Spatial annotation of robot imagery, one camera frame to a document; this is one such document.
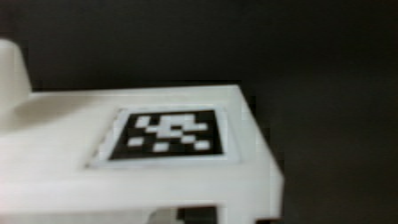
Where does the white front drawer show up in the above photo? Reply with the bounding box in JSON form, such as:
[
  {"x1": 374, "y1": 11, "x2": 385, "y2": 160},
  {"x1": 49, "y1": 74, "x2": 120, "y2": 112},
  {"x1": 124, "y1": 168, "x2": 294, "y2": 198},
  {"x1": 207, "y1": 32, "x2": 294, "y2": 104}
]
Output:
[{"x1": 0, "y1": 39, "x2": 284, "y2": 224}]

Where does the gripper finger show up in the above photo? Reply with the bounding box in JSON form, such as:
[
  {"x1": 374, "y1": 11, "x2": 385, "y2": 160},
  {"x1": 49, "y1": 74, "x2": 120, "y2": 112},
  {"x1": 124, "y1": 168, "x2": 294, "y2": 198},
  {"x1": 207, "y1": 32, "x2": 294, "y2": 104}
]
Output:
[{"x1": 147, "y1": 206, "x2": 218, "y2": 224}]

